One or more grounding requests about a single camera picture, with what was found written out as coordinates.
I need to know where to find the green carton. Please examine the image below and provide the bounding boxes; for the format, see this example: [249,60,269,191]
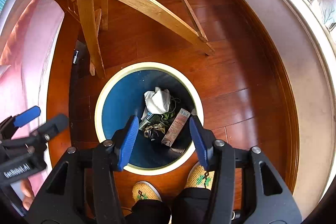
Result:
[139,114,161,131]

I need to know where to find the left yellow knitted slipper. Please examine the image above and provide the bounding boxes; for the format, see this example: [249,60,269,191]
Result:
[132,181,162,202]

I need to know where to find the right yellow knitted slipper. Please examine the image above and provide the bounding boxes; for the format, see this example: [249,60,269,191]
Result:
[185,162,214,190]

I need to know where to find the red cartoon carton box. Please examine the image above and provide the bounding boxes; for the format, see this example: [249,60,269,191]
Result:
[161,108,191,147]

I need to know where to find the person's left hand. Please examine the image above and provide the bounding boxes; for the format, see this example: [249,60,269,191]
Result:
[21,179,35,210]

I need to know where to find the white gloves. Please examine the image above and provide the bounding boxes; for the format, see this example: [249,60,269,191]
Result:
[141,87,171,120]

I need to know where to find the dark shiny wrapper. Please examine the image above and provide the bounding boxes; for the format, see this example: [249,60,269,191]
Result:
[143,123,166,141]

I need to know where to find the blue bin with cream rim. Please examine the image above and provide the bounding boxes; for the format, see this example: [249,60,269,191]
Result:
[94,62,204,176]

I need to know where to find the pink bed cover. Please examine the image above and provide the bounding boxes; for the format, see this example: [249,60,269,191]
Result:
[0,0,66,204]

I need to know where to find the yellow knitted slipper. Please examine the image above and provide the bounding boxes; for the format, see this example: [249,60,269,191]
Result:
[185,162,214,190]
[132,181,162,202]

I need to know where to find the green paper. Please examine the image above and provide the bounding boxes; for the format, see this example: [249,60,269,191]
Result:
[161,97,181,121]

